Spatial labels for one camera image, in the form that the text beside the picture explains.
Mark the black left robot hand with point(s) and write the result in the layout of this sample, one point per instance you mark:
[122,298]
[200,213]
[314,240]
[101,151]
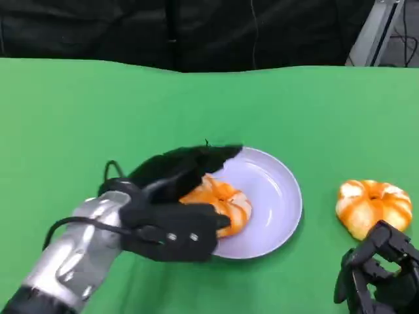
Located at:
[170,170]

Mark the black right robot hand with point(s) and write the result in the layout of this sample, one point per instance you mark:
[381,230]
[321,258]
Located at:
[360,268]

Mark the orange and white bread roll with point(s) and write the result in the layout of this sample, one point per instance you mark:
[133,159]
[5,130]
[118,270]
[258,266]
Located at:
[226,196]
[360,209]

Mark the green table cloth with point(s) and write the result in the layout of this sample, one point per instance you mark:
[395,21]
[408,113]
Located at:
[209,108]

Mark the lilac plate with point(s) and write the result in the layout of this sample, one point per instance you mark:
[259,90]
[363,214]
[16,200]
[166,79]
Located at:
[271,196]

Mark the black curtain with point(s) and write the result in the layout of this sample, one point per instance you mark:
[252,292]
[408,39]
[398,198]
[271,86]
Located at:
[131,29]

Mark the aluminium frame post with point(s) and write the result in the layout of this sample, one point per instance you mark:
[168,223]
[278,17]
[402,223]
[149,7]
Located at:
[376,29]

